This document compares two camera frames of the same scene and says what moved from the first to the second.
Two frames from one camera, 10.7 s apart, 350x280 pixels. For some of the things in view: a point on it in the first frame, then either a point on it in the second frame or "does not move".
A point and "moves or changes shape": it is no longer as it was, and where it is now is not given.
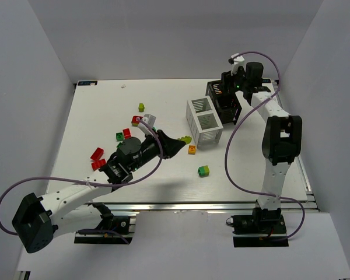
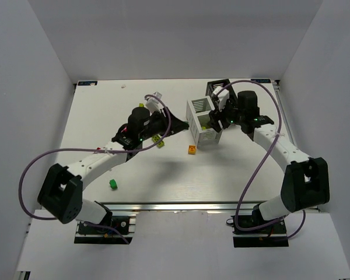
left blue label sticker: [87, 83] does not move
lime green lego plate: [188, 139] moves or changes shape
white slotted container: [204, 121] does not move
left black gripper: [160, 144] to [169, 122]
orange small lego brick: [192, 149] does not move
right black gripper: [227, 83] to [219, 117]
